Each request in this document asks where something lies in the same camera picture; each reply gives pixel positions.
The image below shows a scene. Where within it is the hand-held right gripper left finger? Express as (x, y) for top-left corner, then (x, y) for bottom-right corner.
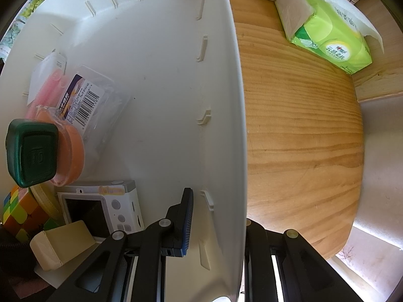
(47, 187), (194, 302)

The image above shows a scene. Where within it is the colourful puzzle cube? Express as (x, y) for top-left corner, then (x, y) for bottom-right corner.
(3, 185), (60, 243)

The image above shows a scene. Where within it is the white plastic storage bin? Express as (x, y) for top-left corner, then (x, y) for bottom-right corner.
(0, 0), (249, 302)

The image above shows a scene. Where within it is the white compact camera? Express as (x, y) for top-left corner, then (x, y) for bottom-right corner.
(57, 180), (145, 240)

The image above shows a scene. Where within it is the green tissue pack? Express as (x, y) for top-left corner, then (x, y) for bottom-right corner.
(275, 0), (385, 75)

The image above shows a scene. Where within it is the white square box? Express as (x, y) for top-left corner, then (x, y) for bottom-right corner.
(27, 52), (68, 107)

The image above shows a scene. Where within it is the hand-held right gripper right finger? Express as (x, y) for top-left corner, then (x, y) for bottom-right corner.
(245, 218), (359, 302)

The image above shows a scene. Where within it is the green perfume bottle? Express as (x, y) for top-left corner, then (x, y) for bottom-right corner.
(6, 119), (59, 187)

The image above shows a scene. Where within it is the clear labelled plastic box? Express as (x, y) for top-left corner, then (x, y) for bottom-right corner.
(53, 64), (133, 158)

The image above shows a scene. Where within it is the cream round case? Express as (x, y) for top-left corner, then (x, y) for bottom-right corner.
(30, 184), (61, 220)

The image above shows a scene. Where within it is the beige house-shaped box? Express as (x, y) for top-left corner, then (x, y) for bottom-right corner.
(30, 220), (96, 272)

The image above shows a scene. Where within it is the round peach compact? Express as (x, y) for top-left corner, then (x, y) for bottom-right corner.
(35, 105), (85, 187)

